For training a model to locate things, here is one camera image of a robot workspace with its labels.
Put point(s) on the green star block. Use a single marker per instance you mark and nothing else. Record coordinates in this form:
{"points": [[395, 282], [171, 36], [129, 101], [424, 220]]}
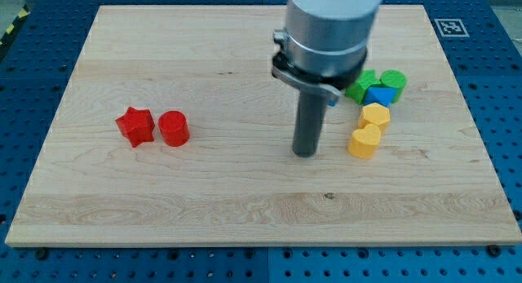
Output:
{"points": [[357, 90]]}

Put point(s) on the fiducial marker tag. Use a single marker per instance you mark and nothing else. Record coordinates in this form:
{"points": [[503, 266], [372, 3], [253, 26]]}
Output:
{"points": [[451, 28]]}

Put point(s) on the blue triangle block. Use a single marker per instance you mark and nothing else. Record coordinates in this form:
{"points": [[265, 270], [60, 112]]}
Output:
{"points": [[380, 95]]}

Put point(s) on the red star block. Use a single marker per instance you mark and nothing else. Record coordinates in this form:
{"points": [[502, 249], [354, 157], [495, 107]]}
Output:
{"points": [[137, 126]]}

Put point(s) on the yellow heart block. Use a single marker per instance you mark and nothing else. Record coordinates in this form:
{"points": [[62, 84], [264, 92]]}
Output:
{"points": [[365, 141]]}

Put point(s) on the wooden board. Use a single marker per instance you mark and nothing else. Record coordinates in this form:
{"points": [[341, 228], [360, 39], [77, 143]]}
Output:
{"points": [[236, 182]]}

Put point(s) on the red cylinder block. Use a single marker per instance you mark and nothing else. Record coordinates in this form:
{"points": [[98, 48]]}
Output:
{"points": [[174, 128]]}

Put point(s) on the green cylinder block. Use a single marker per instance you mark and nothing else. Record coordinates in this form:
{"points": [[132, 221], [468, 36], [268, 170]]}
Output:
{"points": [[394, 79]]}

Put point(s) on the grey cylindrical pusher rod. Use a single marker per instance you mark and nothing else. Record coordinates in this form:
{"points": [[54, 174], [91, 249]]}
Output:
{"points": [[308, 124]]}

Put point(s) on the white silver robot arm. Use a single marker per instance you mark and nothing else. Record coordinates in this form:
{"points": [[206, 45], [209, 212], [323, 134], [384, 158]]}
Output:
{"points": [[330, 25]]}

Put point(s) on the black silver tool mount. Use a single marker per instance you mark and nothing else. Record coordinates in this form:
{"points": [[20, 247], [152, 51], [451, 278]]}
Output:
{"points": [[320, 73]]}

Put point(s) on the yellow hexagon block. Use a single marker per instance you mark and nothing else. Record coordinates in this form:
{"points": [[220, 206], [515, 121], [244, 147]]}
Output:
{"points": [[376, 114]]}

